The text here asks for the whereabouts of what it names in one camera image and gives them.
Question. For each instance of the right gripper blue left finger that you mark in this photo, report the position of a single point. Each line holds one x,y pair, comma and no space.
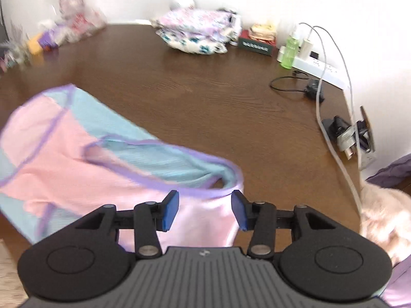
150,218

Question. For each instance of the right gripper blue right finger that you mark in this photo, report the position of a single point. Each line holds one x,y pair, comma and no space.
259,218

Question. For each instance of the pink blue purple garment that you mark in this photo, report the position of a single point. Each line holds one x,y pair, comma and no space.
64,154

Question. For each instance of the phone on black stand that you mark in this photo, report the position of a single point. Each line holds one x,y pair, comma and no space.
352,139

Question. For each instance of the pink fluffy garment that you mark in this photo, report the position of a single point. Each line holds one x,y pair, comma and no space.
385,220

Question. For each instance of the purple puffer jacket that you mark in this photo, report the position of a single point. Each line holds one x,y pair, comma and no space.
396,176

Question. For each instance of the white power strip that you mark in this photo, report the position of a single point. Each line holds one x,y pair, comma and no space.
318,68

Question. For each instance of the green spray bottle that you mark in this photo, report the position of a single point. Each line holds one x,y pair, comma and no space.
290,51

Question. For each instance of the white charger plug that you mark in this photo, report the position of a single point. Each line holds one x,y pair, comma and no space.
305,49

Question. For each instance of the dark green box white text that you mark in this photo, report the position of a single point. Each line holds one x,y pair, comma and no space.
263,47

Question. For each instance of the white teal flower folded cloth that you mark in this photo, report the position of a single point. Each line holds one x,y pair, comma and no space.
191,44

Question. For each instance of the yellow snack pack stack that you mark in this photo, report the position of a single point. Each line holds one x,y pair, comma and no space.
266,32

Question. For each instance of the pink floral folded cloth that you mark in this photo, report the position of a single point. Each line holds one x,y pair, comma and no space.
221,24

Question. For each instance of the yellow cup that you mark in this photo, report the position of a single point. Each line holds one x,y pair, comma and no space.
33,45

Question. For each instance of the purple packet in plastic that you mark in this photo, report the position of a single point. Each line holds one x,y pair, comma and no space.
52,38

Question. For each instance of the clear plastic bag red print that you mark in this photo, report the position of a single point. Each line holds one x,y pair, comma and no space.
82,25

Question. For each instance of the clutter of small desk items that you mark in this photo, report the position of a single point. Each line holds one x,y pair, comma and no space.
12,55

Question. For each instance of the crinkled pink vase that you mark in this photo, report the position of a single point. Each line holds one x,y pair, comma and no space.
70,8

